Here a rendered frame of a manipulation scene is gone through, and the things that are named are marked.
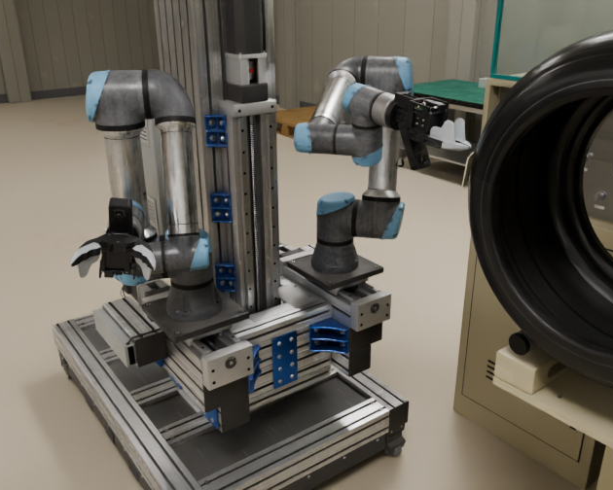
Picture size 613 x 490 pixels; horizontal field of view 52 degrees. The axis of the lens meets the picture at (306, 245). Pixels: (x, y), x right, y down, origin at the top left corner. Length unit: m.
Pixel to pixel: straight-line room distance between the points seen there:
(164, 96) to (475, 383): 1.55
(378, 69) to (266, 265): 0.67
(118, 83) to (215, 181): 0.46
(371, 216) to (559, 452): 1.05
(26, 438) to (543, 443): 1.85
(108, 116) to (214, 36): 0.39
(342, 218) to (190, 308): 0.53
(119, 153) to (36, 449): 1.33
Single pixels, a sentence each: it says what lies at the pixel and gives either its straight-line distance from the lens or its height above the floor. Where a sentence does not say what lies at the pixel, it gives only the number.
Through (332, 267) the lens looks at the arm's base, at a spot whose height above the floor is 0.74.
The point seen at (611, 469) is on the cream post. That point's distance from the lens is 1.80.
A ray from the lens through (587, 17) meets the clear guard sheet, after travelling 1.96.
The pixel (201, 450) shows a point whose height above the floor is 0.21.
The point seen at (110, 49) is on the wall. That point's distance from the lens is 10.45.
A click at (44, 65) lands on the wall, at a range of 10.19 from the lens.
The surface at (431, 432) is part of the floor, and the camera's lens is 2.48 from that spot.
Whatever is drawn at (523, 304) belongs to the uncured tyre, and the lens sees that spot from 1.19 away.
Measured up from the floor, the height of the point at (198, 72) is 1.33.
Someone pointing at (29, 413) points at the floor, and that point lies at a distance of 2.76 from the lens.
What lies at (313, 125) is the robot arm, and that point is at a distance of 1.58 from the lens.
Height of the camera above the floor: 1.55
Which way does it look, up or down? 23 degrees down
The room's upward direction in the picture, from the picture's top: straight up
